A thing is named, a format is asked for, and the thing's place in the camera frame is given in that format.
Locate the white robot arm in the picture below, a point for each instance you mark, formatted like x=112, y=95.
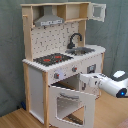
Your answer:
x=116, y=86

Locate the left stove knob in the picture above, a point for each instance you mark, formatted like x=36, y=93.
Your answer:
x=56, y=75

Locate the grey toy sink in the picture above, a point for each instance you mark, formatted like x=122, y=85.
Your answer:
x=79, y=51

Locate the right stove knob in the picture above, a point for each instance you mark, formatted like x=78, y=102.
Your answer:
x=74, y=69

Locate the white fridge door dispenser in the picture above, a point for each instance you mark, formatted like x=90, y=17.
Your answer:
x=92, y=65

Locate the wooden toy kitchen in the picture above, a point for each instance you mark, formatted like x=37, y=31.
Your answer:
x=46, y=40

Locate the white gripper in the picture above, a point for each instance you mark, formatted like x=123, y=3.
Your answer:
x=91, y=80

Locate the white oven door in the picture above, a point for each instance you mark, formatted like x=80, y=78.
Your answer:
x=63, y=102

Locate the stove knob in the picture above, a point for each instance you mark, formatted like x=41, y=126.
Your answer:
x=56, y=75
x=74, y=69

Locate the black stovetop red burners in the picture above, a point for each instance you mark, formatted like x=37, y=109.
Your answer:
x=52, y=59

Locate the white microwave door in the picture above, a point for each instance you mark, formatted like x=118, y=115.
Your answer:
x=98, y=12

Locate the grey range hood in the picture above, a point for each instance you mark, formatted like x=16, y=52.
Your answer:
x=48, y=18

